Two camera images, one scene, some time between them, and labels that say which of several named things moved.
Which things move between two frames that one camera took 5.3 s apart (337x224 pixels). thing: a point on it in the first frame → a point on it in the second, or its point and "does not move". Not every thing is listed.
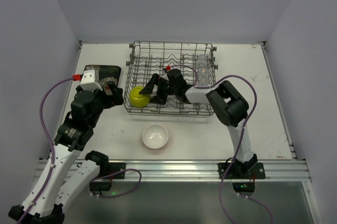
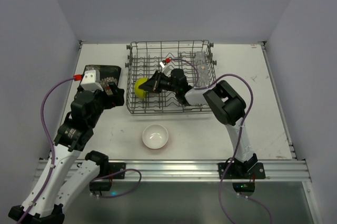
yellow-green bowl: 137,99 → 140,93
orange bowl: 155,136 does not move
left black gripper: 114,95 does not move
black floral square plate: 107,74 does not move
